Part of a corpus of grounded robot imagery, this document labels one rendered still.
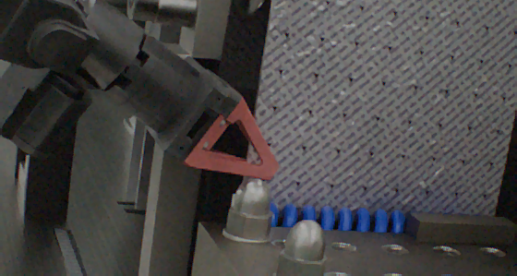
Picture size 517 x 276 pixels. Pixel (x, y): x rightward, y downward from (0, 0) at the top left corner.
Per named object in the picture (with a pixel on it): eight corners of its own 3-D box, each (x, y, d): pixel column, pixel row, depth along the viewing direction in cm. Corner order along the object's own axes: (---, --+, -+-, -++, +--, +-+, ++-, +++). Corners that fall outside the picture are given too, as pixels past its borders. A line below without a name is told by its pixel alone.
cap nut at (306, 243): (265, 271, 80) (275, 210, 79) (315, 274, 81) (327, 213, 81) (280, 291, 77) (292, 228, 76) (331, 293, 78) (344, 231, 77)
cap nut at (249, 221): (217, 226, 89) (225, 169, 88) (263, 230, 90) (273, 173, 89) (229, 243, 85) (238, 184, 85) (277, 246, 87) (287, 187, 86)
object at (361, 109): (235, 223, 95) (272, -5, 91) (486, 236, 102) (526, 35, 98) (237, 225, 95) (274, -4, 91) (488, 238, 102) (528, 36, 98)
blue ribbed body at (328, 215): (248, 236, 95) (255, 195, 94) (478, 246, 101) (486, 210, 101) (260, 251, 92) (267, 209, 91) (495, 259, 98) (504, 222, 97)
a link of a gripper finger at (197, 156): (255, 216, 92) (162, 149, 89) (232, 188, 99) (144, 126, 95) (309, 146, 92) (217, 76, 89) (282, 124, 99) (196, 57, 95)
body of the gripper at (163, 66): (183, 166, 87) (105, 109, 84) (156, 131, 96) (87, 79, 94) (237, 95, 87) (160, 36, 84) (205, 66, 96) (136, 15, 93)
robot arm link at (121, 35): (86, -1, 83) (87, -23, 89) (30, 69, 85) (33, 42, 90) (157, 53, 86) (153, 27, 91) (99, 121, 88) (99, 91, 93)
